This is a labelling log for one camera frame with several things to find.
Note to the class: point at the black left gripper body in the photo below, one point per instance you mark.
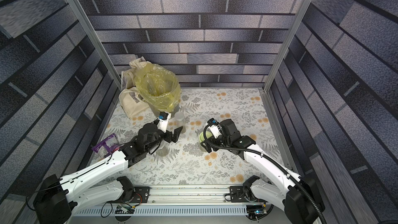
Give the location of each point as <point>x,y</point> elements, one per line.
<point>167,136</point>

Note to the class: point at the light green jar lid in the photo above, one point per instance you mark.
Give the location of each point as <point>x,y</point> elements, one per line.
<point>208,134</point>

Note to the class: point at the clear ribbed glass jar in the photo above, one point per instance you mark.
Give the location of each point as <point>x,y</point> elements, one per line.
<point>202,143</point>

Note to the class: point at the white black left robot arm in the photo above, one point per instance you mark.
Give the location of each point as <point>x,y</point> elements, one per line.
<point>60,198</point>

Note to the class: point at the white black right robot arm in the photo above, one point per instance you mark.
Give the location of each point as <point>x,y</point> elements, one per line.
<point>298,196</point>

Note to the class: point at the clear jar near left arm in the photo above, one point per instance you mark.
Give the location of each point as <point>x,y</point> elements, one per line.
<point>163,150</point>

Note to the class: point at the clear empty glass jar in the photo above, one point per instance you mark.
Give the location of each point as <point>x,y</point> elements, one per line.
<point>180,121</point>

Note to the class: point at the grey mesh trash bin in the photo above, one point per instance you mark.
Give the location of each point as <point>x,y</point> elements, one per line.
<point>171,109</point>

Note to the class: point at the purple plastic package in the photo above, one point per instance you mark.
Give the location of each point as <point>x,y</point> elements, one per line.
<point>107,146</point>

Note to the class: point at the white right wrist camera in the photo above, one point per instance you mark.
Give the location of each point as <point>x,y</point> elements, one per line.
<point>214,128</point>

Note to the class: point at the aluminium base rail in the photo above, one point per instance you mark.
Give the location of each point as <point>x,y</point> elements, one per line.
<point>180,200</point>

